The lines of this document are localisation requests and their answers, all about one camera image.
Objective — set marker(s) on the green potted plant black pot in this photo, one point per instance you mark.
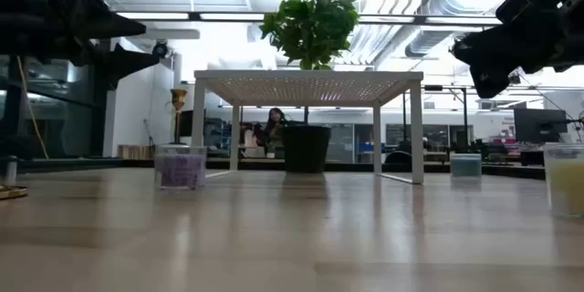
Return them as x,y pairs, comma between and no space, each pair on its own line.
310,23

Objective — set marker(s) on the black office chair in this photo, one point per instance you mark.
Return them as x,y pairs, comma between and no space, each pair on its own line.
399,157

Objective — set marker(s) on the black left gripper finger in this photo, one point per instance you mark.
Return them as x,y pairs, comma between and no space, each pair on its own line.
128,64
100,23

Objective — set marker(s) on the blue candle glass jar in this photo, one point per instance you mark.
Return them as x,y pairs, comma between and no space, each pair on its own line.
465,168

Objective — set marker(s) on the fluorescent ceiling light strip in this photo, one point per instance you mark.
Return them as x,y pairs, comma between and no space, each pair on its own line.
155,16

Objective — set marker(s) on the small black studio light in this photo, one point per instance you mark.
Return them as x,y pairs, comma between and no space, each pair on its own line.
515,78

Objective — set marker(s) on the yellow candle glass jar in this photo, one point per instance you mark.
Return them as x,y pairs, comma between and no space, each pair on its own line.
568,187

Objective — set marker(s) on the black metal table frame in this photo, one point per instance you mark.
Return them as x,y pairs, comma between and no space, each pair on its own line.
255,164

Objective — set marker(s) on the black round wall device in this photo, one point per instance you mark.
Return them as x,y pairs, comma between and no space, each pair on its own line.
160,49

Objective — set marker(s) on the black computer monitor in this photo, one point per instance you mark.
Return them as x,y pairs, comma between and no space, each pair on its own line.
540,125
184,123

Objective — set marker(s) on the purple candle glass jar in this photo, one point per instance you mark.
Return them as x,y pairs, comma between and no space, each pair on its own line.
180,171

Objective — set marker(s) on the person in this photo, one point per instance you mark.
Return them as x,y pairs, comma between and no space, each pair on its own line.
274,132

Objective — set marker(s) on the silver ventilation duct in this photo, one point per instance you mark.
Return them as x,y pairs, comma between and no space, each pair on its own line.
388,41

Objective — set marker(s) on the medium gold candlestick holder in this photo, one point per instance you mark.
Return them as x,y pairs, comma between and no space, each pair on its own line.
179,98

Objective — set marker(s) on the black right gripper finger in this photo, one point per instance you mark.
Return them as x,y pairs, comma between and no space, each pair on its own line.
490,80
483,50

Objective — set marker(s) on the small grey metal post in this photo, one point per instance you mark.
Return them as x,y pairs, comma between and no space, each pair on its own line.
10,171

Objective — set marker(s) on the black T-shaped stand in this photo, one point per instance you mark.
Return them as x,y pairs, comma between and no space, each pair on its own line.
464,114

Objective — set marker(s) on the white perforated metal shelf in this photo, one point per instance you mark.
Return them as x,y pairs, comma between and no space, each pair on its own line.
305,75

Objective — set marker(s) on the wooden crate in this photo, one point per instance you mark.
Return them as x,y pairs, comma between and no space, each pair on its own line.
134,152

